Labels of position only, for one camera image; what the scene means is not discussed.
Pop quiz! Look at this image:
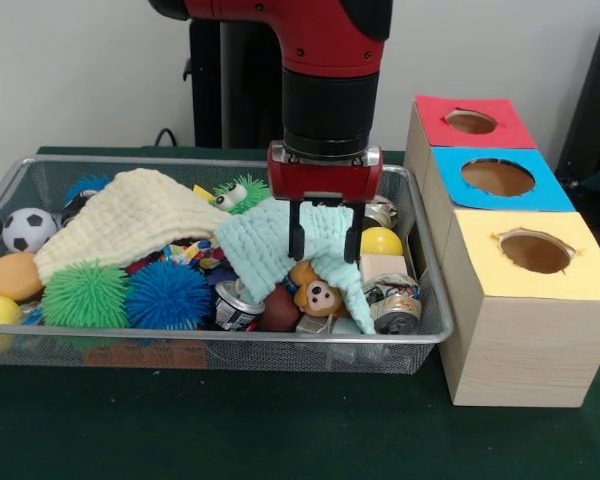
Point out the small soccer ball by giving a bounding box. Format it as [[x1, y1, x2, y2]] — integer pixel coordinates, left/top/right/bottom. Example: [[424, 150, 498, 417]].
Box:
[[2, 207, 59, 254]]

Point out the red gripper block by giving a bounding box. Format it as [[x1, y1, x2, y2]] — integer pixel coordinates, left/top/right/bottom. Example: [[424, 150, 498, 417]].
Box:
[[267, 159, 384, 264]]

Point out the cream waffle cloth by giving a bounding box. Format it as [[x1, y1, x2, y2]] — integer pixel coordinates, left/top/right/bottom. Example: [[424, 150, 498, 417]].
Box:
[[32, 167, 231, 286]]

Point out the wooden box with three holes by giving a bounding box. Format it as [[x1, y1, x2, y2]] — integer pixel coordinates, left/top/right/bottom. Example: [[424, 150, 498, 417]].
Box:
[[403, 94, 600, 409]]

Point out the black printed drink can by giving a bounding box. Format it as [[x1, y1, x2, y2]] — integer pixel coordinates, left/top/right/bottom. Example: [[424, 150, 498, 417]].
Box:
[[213, 279, 266, 332]]

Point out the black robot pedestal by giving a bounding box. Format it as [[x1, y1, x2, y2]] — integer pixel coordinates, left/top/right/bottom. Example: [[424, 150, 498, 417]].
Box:
[[182, 18, 286, 150]]

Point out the blue spiky rubber ball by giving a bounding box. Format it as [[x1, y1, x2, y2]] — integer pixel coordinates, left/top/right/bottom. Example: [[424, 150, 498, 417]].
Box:
[[126, 258, 217, 330]]

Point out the wire mesh bin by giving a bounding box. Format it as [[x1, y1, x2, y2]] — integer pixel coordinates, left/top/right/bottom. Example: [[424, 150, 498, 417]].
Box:
[[0, 154, 455, 375]]

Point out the yellow smooth ball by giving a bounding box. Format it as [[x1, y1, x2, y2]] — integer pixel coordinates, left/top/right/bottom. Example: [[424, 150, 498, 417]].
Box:
[[359, 227, 405, 260]]

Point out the orange foam ball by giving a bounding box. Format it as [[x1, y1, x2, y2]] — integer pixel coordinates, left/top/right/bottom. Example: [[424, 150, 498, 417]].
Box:
[[0, 252, 45, 301]]

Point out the crushed printed drink can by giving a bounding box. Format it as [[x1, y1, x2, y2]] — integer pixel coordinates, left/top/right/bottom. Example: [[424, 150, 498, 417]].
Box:
[[362, 273, 425, 335]]

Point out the light blue waffle cloth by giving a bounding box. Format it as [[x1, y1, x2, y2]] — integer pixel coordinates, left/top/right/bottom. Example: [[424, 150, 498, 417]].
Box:
[[213, 198, 379, 335]]

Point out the brown plush monkey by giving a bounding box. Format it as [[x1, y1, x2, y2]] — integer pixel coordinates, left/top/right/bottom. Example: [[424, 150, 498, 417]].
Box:
[[288, 260, 349, 319]]

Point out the green spiky toy with eyes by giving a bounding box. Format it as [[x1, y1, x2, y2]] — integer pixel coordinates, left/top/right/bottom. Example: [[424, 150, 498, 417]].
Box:
[[212, 173, 274, 216]]

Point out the green spiky rubber ball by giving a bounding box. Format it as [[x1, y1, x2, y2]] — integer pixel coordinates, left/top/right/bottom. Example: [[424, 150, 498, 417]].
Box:
[[43, 259, 134, 329]]

